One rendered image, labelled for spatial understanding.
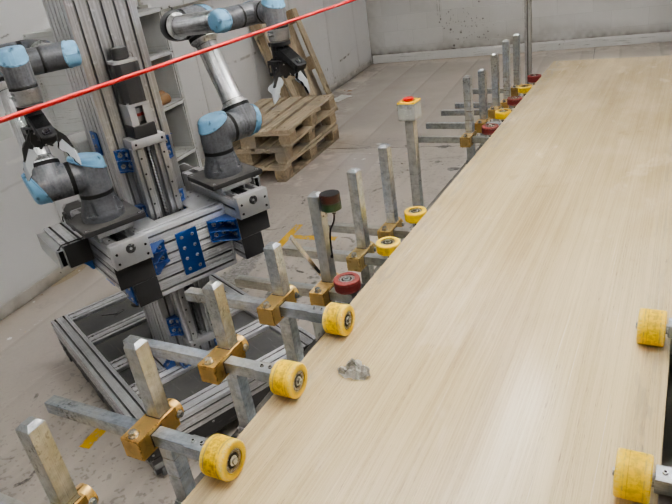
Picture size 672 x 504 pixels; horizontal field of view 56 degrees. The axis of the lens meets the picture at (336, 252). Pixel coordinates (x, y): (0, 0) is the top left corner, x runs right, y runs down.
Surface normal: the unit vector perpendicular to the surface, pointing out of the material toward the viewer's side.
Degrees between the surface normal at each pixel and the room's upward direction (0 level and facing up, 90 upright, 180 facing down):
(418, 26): 90
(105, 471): 0
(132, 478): 0
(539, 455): 0
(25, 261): 90
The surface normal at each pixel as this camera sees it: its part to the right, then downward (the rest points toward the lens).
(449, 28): -0.36, 0.46
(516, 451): -0.15, -0.88
